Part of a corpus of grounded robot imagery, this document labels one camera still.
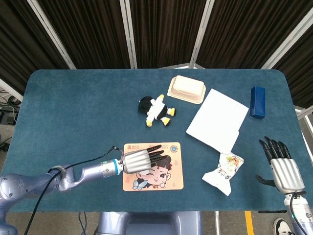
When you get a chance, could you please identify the black white plush doll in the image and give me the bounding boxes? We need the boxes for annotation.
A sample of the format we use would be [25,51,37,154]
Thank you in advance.
[138,94,176,127]

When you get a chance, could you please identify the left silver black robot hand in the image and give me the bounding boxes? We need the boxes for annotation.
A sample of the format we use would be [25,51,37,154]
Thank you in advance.
[121,144,165,175]

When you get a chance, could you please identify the dark folding screen panel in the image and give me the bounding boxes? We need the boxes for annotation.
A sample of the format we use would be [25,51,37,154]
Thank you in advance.
[189,0,313,71]
[0,0,76,95]
[261,14,313,110]
[26,0,137,70]
[119,0,216,69]

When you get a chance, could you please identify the dark blue box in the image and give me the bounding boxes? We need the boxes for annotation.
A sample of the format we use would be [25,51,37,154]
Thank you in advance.
[249,86,267,120]

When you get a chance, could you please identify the black floor cable bundle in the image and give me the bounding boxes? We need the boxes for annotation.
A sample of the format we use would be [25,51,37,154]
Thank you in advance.
[0,89,22,125]

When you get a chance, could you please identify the beige disposable food container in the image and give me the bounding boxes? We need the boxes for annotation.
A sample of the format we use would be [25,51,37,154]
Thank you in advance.
[167,75,206,105]

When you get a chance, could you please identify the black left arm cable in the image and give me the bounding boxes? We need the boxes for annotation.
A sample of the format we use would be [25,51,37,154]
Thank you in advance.
[23,146,124,235]

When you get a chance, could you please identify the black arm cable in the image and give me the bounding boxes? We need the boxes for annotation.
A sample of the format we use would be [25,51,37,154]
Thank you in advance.
[23,146,124,235]
[289,192,307,221]

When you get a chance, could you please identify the white paper sheets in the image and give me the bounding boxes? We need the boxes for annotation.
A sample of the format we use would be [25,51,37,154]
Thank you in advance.
[185,88,249,153]

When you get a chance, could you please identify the blue table cloth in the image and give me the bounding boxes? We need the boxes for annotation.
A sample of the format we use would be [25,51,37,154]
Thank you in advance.
[4,69,309,213]

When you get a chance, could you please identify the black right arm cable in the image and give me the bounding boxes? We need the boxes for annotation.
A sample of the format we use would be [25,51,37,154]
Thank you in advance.
[289,192,307,221]

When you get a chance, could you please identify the cartoon girl mouse pad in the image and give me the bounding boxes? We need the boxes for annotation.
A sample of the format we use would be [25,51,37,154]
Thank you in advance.
[122,141,184,191]

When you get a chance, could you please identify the white black sneaker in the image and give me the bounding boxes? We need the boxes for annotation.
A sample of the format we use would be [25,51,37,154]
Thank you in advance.
[273,217,295,235]

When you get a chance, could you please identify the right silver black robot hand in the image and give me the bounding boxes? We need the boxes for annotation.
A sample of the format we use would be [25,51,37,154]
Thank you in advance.
[255,136,306,194]

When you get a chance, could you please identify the blue-grey robot torso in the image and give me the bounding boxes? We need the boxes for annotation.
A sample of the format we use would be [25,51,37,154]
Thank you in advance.
[97,211,204,235]

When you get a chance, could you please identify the white table leg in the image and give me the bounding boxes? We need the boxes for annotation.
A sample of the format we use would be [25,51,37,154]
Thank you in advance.
[214,211,221,235]

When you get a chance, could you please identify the white snack packet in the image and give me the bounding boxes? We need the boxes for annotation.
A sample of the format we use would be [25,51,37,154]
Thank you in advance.
[201,151,245,196]

